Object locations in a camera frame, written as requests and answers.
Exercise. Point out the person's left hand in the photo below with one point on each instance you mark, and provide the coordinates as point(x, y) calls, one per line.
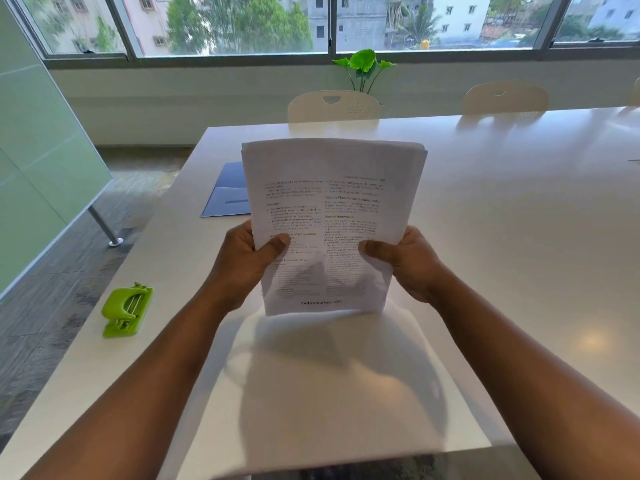
point(240, 272)

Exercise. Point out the person's right hand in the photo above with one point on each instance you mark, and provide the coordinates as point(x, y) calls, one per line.
point(412, 267)

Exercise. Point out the person's right thumb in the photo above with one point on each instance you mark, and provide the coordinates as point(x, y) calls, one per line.
point(376, 249)

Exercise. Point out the person's left thumb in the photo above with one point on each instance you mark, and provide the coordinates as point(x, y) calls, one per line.
point(276, 246)

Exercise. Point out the stack of printed paper sheets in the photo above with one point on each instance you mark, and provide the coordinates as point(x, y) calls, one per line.
point(330, 219)

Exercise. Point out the person's left forearm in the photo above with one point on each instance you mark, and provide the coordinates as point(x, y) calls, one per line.
point(135, 394)

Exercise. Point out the person's right forearm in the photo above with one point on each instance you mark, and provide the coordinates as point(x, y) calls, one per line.
point(530, 384)

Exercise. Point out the blue paper folder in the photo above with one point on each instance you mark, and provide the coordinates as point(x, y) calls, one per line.
point(230, 192)

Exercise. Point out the cream plastic chair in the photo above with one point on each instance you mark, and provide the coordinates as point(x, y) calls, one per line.
point(334, 107)
point(505, 97)

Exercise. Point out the green hole punch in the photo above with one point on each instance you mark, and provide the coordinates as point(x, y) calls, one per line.
point(127, 310)

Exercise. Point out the metal table leg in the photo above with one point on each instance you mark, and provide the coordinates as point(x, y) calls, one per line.
point(104, 226)

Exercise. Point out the green potted plant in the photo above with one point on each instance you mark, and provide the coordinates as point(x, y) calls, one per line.
point(365, 67)

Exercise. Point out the green glass partition panel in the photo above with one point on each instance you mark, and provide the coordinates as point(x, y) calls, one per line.
point(42, 159)

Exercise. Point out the grey window frame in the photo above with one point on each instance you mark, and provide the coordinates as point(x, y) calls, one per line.
point(330, 57)

